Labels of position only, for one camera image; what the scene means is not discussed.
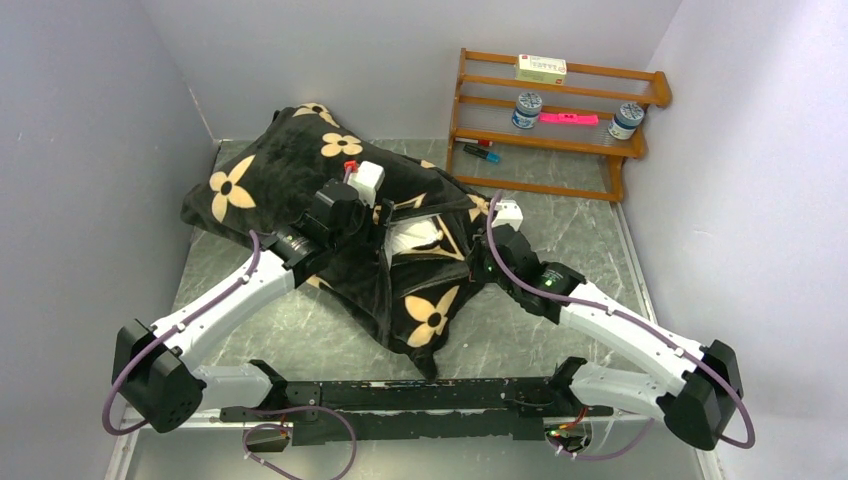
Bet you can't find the pink highlighter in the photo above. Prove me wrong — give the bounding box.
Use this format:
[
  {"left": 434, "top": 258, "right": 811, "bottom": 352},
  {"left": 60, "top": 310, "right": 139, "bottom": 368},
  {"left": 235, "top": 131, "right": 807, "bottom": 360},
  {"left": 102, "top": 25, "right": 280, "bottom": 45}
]
[{"left": 538, "top": 113, "right": 599, "bottom": 126}]

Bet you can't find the red white marker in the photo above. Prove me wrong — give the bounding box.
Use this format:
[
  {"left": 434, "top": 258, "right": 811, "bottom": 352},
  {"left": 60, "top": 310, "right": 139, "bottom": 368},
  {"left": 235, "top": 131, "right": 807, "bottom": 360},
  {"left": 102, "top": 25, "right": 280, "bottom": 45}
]
[{"left": 454, "top": 137, "right": 494, "bottom": 147}]

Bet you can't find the black blue marker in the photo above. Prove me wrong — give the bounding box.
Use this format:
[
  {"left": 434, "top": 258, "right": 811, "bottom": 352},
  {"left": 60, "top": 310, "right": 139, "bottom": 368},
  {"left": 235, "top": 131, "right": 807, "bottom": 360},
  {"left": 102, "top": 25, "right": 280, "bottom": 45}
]
[{"left": 463, "top": 144, "right": 501, "bottom": 164}]

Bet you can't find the white green box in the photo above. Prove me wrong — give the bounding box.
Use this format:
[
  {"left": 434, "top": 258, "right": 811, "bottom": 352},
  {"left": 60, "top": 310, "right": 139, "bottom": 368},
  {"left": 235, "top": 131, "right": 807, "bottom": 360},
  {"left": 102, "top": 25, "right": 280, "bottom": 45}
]
[{"left": 515, "top": 54, "right": 567, "bottom": 86}]

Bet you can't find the wooden shelf rack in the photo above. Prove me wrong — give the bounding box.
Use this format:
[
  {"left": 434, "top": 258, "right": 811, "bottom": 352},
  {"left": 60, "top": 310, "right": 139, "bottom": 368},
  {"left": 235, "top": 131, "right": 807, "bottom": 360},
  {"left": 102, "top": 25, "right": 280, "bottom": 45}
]
[{"left": 446, "top": 48, "right": 672, "bottom": 203}]

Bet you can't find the white pillow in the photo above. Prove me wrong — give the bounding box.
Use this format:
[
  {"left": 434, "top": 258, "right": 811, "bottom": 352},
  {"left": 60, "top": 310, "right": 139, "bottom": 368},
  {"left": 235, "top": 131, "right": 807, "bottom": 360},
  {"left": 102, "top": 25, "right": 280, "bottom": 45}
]
[{"left": 386, "top": 217, "right": 443, "bottom": 255}]

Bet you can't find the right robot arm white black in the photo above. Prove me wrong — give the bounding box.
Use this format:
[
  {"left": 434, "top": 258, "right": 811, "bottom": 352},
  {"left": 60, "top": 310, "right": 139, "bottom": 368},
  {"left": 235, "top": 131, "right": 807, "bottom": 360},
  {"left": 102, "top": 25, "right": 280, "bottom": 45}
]
[{"left": 472, "top": 225, "right": 756, "bottom": 451}]

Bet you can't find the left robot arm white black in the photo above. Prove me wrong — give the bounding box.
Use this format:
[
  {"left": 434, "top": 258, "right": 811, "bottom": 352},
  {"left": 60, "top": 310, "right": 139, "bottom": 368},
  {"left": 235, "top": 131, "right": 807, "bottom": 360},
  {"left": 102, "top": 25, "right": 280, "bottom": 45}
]
[{"left": 102, "top": 173, "right": 391, "bottom": 435}]

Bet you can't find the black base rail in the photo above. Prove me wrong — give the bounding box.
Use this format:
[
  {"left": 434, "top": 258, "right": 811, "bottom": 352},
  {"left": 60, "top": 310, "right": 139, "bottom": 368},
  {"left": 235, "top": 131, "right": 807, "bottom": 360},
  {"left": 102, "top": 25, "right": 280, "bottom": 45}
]
[{"left": 220, "top": 377, "right": 613, "bottom": 446}]

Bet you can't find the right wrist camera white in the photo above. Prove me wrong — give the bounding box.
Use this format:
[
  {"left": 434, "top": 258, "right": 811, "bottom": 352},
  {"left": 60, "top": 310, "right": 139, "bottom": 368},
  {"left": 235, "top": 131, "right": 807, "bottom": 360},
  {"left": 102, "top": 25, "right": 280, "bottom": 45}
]
[{"left": 491, "top": 199, "right": 524, "bottom": 232}]

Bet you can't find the left blue white jar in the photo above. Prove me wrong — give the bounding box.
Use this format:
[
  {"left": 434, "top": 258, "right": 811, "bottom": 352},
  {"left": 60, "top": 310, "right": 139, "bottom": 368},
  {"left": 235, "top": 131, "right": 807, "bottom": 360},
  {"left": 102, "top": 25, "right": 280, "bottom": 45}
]
[{"left": 511, "top": 92, "right": 543, "bottom": 129}]

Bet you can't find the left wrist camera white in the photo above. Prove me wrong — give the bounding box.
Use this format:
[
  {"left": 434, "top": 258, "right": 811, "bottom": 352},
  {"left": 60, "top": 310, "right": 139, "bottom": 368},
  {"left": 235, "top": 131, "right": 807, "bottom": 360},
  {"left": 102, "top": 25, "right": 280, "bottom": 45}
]
[{"left": 344, "top": 161, "right": 385, "bottom": 207}]

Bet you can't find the black pillowcase with beige flowers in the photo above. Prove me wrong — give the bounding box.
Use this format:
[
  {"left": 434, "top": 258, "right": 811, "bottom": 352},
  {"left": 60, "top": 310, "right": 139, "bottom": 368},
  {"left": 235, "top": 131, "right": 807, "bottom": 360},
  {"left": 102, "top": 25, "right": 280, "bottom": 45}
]
[{"left": 180, "top": 104, "right": 490, "bottom": 381}]

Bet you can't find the blue white jar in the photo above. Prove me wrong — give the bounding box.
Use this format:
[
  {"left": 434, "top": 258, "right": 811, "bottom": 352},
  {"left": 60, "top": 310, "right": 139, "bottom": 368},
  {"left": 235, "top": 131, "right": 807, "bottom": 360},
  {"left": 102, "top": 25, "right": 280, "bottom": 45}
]
[
  {"left": 511, "top": 92, "right": 543, "bottom": 129},
  {"left": 607, "top": 102, "right": 645, "bottom": 141}
]

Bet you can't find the right blue white jar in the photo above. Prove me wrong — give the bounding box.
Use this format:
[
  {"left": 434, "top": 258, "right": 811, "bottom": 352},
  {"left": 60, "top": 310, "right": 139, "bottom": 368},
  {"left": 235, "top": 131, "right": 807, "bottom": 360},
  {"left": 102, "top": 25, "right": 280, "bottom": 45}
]
[{"left": 607, "top": 102, "right": 645, "bottom": 141}]

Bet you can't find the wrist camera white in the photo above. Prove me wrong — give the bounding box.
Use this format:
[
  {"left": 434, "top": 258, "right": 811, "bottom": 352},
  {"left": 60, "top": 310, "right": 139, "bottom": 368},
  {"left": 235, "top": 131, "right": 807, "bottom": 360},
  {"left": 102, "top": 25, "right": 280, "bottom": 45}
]
[
  {"left": 491, "top": 199, "right": 524, "bottom": 232},
  {"left": 344, "top": 161, "right": 385, "bottom": 207}
]

